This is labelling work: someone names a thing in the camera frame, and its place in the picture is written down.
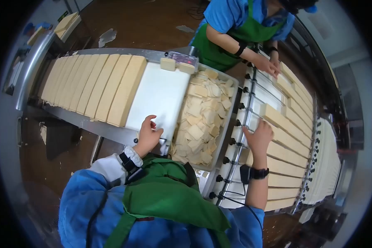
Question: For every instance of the person's left hand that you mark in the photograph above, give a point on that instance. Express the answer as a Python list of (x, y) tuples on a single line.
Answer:
[(145, 138)]

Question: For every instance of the black wrist band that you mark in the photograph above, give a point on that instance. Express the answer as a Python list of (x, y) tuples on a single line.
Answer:
[(260, 173), (127, 162)]

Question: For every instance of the pile of cream scrap pieces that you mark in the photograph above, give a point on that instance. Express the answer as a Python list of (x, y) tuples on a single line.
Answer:
[(201, 117)]

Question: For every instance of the small cream block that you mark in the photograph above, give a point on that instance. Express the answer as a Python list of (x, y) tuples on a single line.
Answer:
[(168, 64), (186, 68)]

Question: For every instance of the stack of cream sheets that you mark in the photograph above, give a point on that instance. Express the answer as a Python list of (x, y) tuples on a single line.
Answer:
[(66, 24)]

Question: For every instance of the person's left fingers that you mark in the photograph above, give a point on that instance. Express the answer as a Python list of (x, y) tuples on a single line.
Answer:
[(150, 120)]

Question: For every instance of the cream block on steel rail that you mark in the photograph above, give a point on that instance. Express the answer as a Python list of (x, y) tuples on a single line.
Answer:
[(35, 35)]

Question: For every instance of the person's body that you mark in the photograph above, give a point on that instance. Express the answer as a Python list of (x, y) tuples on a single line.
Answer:
[(161, 201)]

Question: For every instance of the row of wide cream slabs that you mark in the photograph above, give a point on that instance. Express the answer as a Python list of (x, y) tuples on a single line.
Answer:
[(96, 83)]

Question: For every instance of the rod conveyor with black knobs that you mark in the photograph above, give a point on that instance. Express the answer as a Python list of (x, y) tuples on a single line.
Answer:
[(266, 93)]

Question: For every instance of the person's right hand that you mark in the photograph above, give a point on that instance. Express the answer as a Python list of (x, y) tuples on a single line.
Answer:
[(261, 139)]

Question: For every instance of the person's right thumb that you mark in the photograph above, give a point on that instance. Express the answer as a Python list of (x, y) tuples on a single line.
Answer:
[(247, 132)]

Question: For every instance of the person's left thumb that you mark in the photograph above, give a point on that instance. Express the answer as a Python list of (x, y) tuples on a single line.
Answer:
[(158, 133)]

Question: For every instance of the grey plastic tray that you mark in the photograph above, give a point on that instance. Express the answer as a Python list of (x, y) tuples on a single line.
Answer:
[(235, 96)]

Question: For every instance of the person's right fingers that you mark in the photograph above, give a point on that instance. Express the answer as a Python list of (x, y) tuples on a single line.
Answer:
[(263, 125)]

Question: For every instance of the clear box with purple label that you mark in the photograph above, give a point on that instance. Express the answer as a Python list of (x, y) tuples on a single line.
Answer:
[(183, 58)]

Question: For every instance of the steel conveyor with white belt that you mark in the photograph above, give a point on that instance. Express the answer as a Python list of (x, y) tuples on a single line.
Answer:
[(155, 93)]

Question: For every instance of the row of long cream bars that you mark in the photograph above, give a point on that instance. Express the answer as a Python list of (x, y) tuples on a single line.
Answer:
[(285, 167)]

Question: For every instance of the white ribbed conveyor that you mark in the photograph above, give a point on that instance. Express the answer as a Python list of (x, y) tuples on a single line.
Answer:
[(324, 164)]

